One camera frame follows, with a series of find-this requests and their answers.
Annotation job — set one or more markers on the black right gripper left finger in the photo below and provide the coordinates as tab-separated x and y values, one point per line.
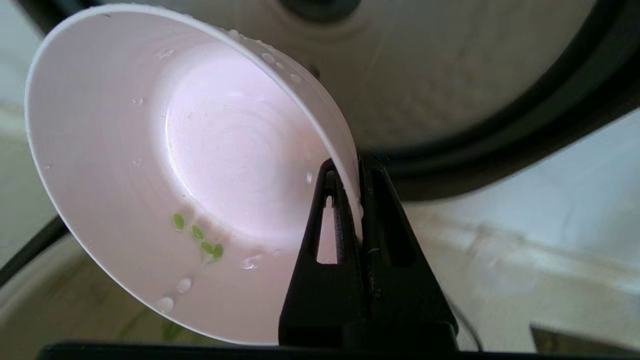
320	300

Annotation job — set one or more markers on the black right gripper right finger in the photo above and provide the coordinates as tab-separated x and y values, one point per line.
405	295

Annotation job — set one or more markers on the chopped green vegetables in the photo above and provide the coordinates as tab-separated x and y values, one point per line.
178	221

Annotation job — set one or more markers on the white round bowl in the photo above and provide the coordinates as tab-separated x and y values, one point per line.
100	150

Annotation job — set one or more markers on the grey inner cooking pot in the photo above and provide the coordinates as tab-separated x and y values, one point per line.
75	310

